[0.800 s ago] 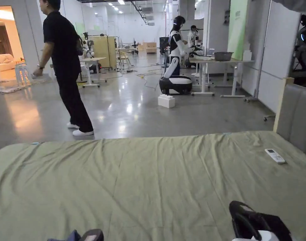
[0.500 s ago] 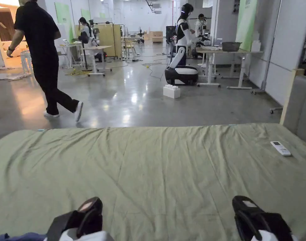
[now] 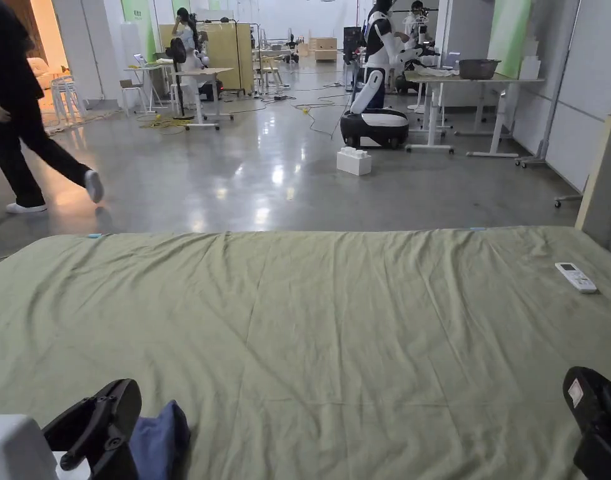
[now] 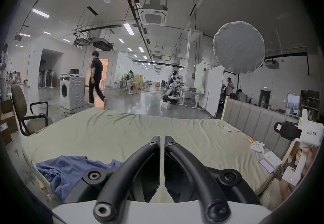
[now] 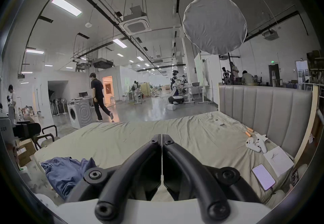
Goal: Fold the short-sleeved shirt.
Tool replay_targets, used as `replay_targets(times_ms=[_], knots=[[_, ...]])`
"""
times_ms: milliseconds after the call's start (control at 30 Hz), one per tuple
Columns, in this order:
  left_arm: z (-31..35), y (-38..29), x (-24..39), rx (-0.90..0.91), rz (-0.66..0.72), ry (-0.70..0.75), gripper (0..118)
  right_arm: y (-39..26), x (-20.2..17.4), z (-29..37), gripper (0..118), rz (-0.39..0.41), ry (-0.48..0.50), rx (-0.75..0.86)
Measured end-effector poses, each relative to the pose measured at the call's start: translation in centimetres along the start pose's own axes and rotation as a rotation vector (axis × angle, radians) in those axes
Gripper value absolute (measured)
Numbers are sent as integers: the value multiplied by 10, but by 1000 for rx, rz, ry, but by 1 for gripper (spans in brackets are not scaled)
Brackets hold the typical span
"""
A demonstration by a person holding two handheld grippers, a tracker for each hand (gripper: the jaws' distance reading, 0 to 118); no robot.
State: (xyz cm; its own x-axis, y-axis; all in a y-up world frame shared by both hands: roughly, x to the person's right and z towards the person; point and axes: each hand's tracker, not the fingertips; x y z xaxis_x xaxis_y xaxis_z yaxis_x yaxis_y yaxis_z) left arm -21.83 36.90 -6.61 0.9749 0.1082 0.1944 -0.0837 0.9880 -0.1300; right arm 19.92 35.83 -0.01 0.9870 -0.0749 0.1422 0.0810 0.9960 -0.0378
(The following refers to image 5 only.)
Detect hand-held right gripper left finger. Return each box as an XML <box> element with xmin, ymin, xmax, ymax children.
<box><xmin>66</xmin><ymin>134</ymin><xmax>162</xmax><ymax>223</ymax></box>

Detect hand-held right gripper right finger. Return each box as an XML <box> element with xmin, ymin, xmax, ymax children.
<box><xmin>162</xmin><ymin>134</ymin><xmax>261</xmax><ymax>223</ymax></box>

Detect bed with beige sheet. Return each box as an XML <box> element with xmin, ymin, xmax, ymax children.
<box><xmin>34</xmin><ymin>111</ymin><xmax>295</xmax><ymax>209</ymax></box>

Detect blue shirt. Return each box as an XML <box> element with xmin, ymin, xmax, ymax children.
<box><xmin>40</xmin><ymin>157</ymin><xmax>97</xmax><ymax>200</ymax></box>

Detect white hand controller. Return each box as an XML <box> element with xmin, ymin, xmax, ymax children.
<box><xmin>245</xmin><ymin>137</ymin><xmax>261</xmax><ymax>153</ymax></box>
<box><xmin>255</xmin><ymin>134</ymin><xmax>269</xmax><ymax>153</ymax></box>

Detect smartphone with lit screen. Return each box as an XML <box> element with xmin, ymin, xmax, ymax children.
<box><xmin>252</xmin><ymin>164</ymin><xmax>276</xmax><ymax>191</ymax></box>

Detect white washing machine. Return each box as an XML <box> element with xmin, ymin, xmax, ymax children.
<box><xmin>67</xmin><ymin>98</ymin><xmax>95</xmax><ymax>130</ymax></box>

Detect white box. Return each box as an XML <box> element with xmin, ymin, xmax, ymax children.
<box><xmin>263</xmin><ymin>146</ymin><xmax>295</xmax><ymax>178</ymax></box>

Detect white table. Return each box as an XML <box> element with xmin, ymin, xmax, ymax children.
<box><xmin>180</xmin><ymin>84</ymin><xmax>210</xmax><ymax>104</ymax></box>

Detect white humanoid robot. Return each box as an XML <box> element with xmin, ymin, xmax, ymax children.
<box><xmin>168</xmin><ymin>70</ymin><xmax>186</xmax><ymax>105</ymax></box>

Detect grey padded headboard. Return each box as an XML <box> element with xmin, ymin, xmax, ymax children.
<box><xmin>218</xmin><ymin>84</ymin><xmax>318</xmax><ymax>159</ymax></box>

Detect brown carton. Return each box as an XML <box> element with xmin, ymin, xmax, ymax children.
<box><xmin>15</xmin><ymin>139</ymin><xmax>36</xmax><ymax>167</ymax></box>

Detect black chair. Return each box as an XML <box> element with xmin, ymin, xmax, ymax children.
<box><xmin>13</xmin><ymin>122</ymin><xmax>61</xmax><ymax>151</ymax></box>

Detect group of people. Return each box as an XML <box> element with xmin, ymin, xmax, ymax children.
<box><xmin>221</xmin><ymin>62</ymin><xmax>255</xmax><ymax>85</ymax></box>

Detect round white softbox lamp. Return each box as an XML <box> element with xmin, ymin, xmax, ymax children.
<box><xmin>182</xmin><ymin>0</ymin><xmax>248</xmax><ymax>55</ymax></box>

